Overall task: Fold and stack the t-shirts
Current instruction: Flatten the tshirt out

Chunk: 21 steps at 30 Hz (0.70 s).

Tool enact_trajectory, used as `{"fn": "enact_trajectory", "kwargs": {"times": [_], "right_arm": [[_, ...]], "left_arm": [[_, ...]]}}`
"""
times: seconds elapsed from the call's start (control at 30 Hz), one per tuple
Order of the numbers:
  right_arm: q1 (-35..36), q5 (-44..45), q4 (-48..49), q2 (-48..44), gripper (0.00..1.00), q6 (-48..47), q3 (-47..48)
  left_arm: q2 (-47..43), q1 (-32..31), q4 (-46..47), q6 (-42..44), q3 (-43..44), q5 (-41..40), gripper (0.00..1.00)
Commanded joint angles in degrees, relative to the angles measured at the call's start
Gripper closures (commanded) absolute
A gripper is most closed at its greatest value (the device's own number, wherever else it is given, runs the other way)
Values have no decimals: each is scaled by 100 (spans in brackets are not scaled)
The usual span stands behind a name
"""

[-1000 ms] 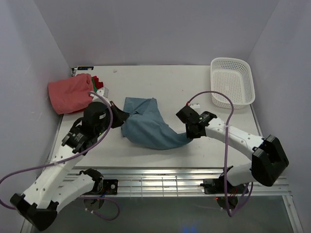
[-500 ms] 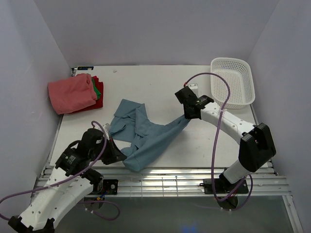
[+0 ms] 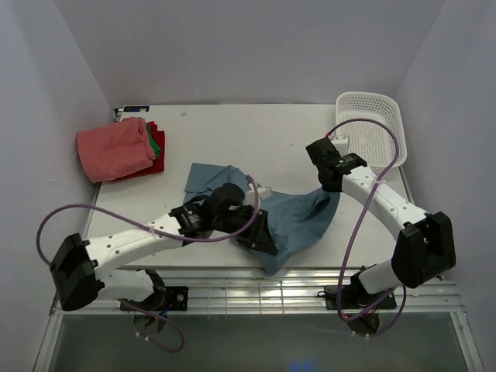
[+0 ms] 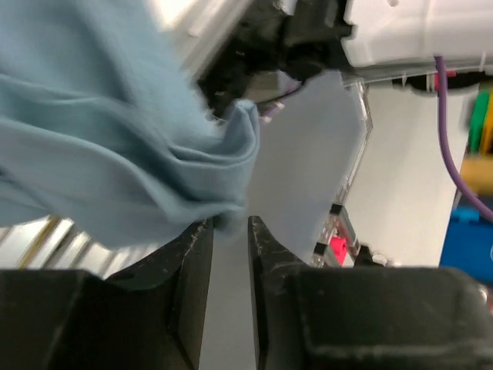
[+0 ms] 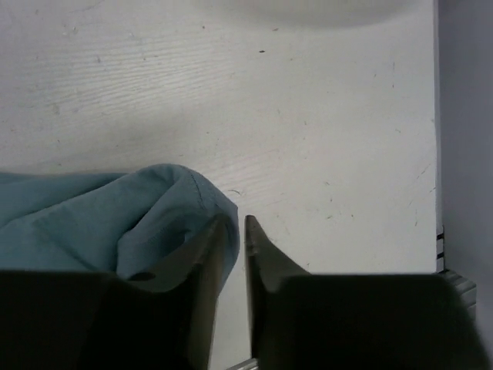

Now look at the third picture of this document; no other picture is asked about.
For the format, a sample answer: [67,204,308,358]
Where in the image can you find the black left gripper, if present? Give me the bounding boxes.
[213,208,277,256]

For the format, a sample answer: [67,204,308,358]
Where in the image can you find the blue t shirt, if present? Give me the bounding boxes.
[184,163,340,276]

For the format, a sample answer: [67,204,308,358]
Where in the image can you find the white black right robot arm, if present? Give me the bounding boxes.
[306,138,456,308]

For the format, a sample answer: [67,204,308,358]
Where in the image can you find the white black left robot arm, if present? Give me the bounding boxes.
[50,183,277,312]

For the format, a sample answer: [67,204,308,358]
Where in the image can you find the white perforated plastic basket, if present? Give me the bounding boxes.
[335,91,408,170]

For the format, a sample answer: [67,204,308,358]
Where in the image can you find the dark red folded t shirt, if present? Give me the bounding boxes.
[102,122,166,181]

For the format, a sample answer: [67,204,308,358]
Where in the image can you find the green folded t shirt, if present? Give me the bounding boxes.
[146,122,162,159]

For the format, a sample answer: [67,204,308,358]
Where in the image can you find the pink folded t shirt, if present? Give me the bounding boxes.
[76,117,155,183]

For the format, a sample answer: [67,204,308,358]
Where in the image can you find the blue label sticker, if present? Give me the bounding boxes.
[122,105,150,112]

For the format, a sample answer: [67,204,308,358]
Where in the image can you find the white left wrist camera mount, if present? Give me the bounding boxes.
[246,183,272,200]

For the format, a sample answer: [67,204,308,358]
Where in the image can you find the aluminium table front rail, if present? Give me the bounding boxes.
[55,269,466,315]

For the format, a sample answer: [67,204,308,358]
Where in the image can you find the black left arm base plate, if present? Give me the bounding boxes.
[124,286,189,312]

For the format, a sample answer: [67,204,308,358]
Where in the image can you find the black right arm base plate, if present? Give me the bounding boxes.
[317,284,397,310]

